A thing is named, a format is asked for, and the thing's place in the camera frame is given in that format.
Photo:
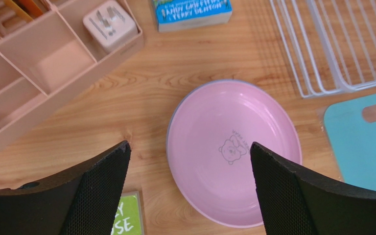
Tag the white wire dish rack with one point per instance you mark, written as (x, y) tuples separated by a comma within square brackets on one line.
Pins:
[(330, 44)]

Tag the orange folder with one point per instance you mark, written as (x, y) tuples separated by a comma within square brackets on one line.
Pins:
[(28, 10)]

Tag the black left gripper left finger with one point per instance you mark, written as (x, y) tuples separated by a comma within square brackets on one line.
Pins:
[(80, 200)]

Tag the pink plate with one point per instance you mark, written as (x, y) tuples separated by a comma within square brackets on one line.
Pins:
[(208, 144)]

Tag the blue treehouse book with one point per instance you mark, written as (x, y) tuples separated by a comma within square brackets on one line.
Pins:
[(176, 15)]

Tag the teal cutting board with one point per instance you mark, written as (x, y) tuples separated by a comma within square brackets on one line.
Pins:
[(353, 140)]

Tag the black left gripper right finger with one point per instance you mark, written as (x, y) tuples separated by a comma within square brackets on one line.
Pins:
[(295, 200)]

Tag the pink plastic file organizer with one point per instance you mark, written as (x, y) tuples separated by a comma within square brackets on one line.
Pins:
[(50, 60)]

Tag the white charger cube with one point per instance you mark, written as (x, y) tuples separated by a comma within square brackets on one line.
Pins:
[(110, 25)]

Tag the green treehouse book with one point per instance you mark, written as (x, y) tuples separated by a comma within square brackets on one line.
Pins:
[(128, 218)]

